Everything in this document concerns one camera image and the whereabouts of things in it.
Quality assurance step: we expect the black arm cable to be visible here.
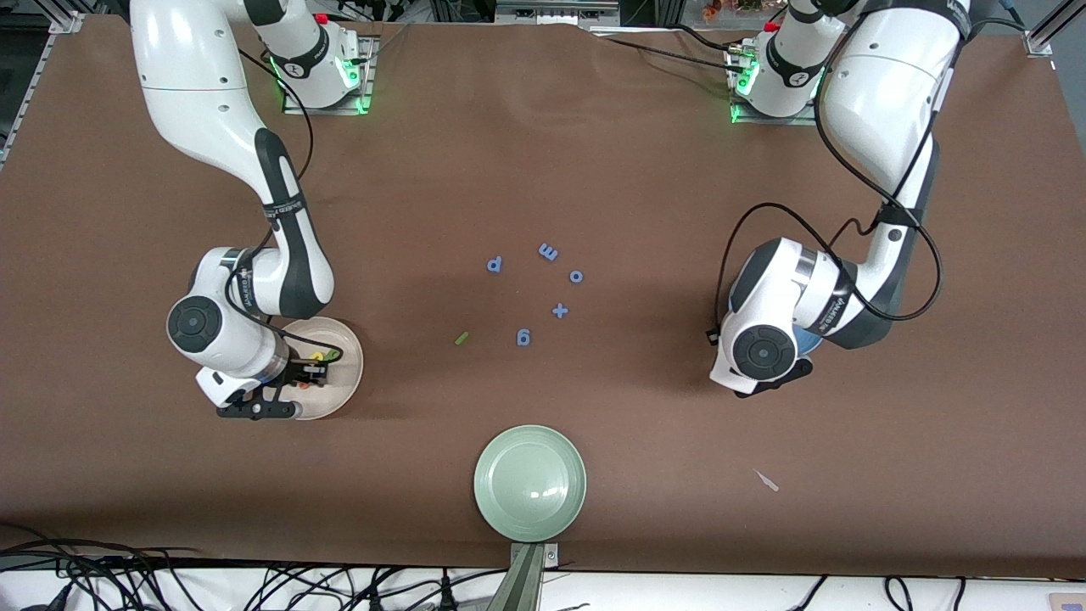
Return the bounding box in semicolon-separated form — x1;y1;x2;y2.
708;0;1032;345
222;47;345;366

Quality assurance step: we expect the thin black base cable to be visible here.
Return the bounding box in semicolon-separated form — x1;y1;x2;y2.
361;24;410;64
594;32;747;77

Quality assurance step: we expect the blue plate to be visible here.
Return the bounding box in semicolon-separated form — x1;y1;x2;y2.
728;287;824;357

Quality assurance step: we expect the aluminium edge profile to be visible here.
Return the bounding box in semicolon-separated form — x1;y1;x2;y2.
0;13;86;166

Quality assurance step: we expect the beige brown plate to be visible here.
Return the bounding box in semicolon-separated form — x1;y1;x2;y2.
270;317;364;421

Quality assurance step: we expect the brown table cover sheet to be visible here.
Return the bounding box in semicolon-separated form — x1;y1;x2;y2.
0;15;1086;580

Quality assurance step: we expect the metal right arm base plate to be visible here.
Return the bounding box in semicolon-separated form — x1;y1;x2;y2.
283;36;376;115

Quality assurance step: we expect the green plate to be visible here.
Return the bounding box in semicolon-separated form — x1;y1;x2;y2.
473;425;588;543

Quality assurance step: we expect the aluminium frame profile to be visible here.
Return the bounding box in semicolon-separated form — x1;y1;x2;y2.
496;0;621;26

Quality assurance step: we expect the aluminium corner profile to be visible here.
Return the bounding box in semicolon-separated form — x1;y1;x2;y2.
1022;0;1086;59

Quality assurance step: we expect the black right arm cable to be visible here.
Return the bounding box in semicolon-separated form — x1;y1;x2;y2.
222;47;345;366

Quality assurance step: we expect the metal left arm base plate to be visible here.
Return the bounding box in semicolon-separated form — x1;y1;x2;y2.
730;47;820;126

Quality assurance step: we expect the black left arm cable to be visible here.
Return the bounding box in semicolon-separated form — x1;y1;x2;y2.
708;0;1032;345

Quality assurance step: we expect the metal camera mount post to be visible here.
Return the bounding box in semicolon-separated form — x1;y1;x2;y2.
488;543;561;611

